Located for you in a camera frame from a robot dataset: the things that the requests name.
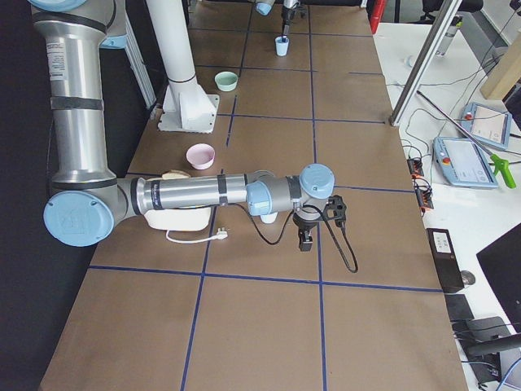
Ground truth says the white toaster plug cable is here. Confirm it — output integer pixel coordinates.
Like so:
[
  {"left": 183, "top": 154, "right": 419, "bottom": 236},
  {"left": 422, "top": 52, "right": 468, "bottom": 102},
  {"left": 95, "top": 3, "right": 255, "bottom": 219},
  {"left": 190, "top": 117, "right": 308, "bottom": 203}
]
[{"left": 164, "top": 226, "right": 231, "bottom": 244}]

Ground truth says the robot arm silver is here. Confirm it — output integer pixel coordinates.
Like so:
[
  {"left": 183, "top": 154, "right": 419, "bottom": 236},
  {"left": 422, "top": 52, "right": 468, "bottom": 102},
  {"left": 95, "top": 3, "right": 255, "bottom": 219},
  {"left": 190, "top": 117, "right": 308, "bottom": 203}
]
[{"left": 31, "top": 1, "right": 345, "bottom": 251}]

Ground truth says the pink bowl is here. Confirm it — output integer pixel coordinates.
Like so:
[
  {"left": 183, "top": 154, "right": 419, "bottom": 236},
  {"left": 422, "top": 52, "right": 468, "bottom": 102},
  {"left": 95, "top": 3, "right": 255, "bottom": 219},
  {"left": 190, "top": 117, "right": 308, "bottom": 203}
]
[{"left": 186, "top": 143, "right": 216, "bottom": 170}]

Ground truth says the orange black connector block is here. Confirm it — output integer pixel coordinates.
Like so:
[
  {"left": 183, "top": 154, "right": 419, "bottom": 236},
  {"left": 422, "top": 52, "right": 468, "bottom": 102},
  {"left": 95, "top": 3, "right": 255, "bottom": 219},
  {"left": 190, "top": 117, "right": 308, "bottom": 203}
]
[{"left": 407, "top": 157, "right": 434, "bottom": 214}]

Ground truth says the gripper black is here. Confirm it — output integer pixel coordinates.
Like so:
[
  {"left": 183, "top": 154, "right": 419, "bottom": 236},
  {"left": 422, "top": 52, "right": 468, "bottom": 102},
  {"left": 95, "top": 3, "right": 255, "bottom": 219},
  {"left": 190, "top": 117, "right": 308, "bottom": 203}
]
[
  {"left": 292, "top": 211, "right": 318, "bottom": 252},
  {"left": 282, "top": 7, "right": 296, "bottom": 42}
]

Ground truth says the light blue cup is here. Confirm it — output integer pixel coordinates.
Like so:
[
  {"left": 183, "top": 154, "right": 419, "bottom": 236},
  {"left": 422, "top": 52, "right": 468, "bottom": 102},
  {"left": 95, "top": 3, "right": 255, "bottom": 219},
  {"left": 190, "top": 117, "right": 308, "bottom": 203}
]
[
  {"left": 274, "top": 35, "right": 290, "bottom": 57},
  {"left": 260, "top": 212, "right": 278, "bottom": 224}
]

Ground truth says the aluminium frame post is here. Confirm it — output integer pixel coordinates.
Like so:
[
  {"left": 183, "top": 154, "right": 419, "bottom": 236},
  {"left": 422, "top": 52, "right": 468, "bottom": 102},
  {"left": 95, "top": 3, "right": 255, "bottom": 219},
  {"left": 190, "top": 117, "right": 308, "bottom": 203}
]
[{"left": 389, "top": 0, "right": 462, "bottom": 126}]

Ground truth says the teach pendant far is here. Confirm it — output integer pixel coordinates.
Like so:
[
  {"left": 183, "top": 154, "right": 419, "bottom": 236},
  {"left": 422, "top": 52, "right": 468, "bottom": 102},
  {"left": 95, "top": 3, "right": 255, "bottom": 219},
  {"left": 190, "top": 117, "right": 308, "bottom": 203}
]
[{"left": 461, "top": 102, "right": 512, "bottom": 151}]

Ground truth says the green handled reacher grabber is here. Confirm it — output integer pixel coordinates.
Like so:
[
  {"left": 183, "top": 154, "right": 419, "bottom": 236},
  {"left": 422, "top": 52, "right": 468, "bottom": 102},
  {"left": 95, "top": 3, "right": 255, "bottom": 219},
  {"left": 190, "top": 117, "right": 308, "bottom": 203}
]
[{"left": 415, "top": 90, "right": 511, "bottom": 189}]

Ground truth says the teach pendant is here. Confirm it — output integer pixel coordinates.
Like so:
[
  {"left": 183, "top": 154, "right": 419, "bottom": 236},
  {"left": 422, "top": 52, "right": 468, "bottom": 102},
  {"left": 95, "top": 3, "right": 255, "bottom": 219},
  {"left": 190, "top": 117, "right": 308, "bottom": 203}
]
[
  {"left": 461, "top": 102, "right": 512, "bottom": 151},
  {"left": 433, "top": 137, "right": 498, "bottom": 189}
]

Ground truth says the cream toaster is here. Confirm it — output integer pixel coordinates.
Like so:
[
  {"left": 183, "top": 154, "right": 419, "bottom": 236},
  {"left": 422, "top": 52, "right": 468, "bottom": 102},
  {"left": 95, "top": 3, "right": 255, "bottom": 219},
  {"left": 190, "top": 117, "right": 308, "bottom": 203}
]
[{"left": 144, "top": 173, "right": 212, "bottom": 232}]

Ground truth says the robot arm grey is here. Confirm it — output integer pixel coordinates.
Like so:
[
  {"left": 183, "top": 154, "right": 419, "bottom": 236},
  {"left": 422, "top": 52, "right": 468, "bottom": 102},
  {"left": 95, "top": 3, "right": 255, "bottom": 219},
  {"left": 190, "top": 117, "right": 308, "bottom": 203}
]
[{"left": 254, "top": 0, "right": 301, "bottom": 42}]

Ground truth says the white pedestal column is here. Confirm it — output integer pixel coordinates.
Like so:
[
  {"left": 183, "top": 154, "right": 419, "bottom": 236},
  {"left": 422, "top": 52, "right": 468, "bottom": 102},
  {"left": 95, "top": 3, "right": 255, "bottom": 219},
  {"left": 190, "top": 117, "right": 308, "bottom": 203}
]
[{"left": 147, "top": 0, "right": 220, "bottom": 134}]

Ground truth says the black monitor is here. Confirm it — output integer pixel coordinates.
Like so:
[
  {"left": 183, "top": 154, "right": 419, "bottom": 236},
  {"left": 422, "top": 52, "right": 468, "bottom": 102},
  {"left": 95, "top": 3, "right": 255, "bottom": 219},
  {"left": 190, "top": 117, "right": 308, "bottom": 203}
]
[{"left": 477, "top": 227, "right": 520, "bottom": 332}]

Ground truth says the black box with label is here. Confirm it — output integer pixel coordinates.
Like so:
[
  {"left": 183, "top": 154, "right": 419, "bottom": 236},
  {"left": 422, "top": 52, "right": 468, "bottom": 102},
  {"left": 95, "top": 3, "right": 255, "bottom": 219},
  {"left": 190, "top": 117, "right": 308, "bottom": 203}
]
[{"left": 426, "top": 228, "right": 464, "bottom": 293}]

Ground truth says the toast slice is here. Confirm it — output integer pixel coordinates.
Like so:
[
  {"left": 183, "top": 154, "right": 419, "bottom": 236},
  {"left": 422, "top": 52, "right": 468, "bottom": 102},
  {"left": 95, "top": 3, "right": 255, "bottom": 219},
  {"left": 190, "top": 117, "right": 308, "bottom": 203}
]
[{"left": 161, "top": 170, "right": 190, "bottom": 180}]

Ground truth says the teach pendant near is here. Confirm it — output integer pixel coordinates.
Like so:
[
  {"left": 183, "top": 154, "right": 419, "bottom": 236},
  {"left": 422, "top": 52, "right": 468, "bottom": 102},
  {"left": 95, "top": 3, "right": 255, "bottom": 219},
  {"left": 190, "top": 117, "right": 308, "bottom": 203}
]
[{"left": 433, "top": 137, "right": 498, "bottom": 189}]

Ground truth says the green bowl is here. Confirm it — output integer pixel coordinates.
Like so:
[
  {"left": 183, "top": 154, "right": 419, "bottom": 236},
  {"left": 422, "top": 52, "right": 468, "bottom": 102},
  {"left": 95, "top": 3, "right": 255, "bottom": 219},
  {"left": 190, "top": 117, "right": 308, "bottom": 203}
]
[{"left": 214, "top": 71, "right": 239, "bottom": 92}]

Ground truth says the black camera cable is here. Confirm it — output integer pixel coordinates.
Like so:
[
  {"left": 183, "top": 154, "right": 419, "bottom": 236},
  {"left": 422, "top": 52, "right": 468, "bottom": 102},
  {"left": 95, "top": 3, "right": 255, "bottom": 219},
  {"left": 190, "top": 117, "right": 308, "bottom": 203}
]
[{"left": 231, "top": 201, "right": 360, "bottom": 274}]

